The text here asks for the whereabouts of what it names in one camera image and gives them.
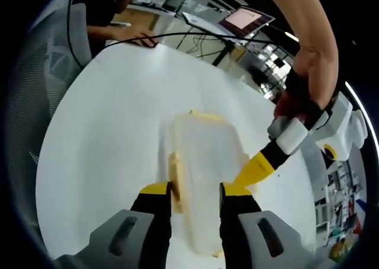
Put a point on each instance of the person's left hand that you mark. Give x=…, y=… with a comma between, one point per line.
x=321, y=73

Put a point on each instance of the white mesh office chair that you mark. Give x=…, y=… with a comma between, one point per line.
x=44, y=88

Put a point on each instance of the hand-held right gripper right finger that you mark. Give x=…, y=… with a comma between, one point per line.
x=237, y=221

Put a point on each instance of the open silver laptop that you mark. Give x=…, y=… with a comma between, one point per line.
x=237, y=20

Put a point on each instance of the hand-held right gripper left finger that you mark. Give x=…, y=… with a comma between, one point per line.
x=148, y=221

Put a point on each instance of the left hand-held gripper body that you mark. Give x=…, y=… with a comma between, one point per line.
x=337, y=126

